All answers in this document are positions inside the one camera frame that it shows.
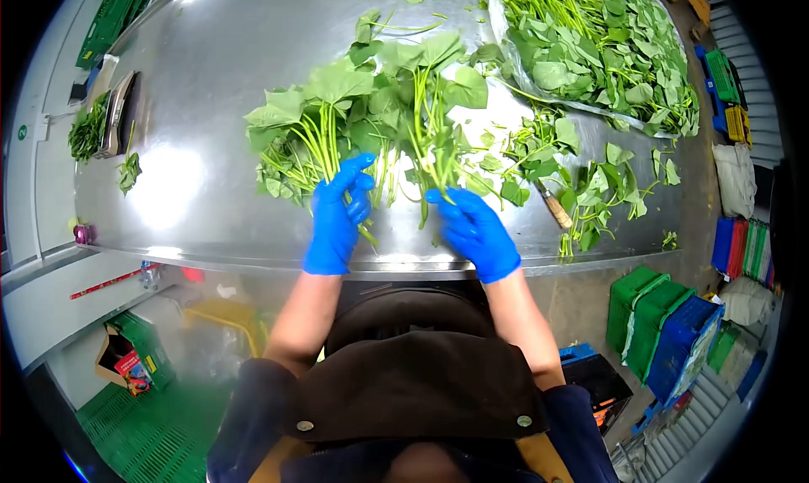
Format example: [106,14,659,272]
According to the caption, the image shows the person's left hand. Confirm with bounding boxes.
[303,152,378,276]

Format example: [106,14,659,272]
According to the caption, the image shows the person's right hand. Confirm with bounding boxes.
[424,187,523,286]

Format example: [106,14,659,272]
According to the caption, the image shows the person's right thumb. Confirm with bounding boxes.
[424,188,460,215]

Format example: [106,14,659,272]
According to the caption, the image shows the person's right fingers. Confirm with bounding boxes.
[440,205,482,250]

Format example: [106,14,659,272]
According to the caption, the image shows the person's left index finger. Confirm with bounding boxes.
[331,152,378,191]

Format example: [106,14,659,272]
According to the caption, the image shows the person's left fingers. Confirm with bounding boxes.
[346,174,375,225]

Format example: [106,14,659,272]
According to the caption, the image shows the bunch of leafy green stems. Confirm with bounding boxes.
[344,9,506,247]
[244,63,380,247]

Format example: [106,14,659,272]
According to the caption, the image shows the scattered loose leafy greens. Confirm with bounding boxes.
[477,107,683,259]

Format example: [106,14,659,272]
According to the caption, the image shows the clear plastic bag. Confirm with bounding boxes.
[485,0,686,141]

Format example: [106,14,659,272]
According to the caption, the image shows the person's body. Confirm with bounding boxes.
[206,281,621,483]

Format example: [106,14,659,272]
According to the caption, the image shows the green plastic crate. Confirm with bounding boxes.
[605,266,671,356]
[106,310,178,392]
[622,281,697,384]

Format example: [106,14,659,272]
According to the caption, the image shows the black plastic crate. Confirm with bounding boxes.
[559,353,634,436]

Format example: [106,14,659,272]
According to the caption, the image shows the big pile of leafy greens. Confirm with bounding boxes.
[496,0,701,138]

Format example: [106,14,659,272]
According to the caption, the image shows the single dark green sprig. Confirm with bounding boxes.
[116,122,144,197]

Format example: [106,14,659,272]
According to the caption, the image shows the steel weighing scale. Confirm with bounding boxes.
[94,70,144,160]

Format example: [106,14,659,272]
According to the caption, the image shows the blue plastic crate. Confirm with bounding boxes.
[645,295,726,408]

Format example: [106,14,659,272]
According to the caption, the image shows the red stick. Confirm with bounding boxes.
[69,262,163,301]

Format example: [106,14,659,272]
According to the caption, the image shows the small heap of dark greens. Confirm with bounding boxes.
[67,91,112,163]

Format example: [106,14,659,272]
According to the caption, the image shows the stack of green crates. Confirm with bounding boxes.
[75,0,184,71]

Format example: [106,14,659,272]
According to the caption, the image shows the white sack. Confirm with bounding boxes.
[719,275,776,327]
[712,142,758,220]

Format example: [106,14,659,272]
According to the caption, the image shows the row of coloured crates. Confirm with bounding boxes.
[712,216,776,289]

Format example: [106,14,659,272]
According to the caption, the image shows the open cardboard box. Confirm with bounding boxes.
[95,324,154,397]

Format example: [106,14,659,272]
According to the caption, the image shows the stack of mixed colour crates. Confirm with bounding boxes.
[694,45,753,149]

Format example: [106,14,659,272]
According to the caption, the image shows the green plastic floor pallet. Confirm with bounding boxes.
[75,381,236,483]

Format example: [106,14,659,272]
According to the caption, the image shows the wooden handled knife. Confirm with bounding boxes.
[536,181,574,230]

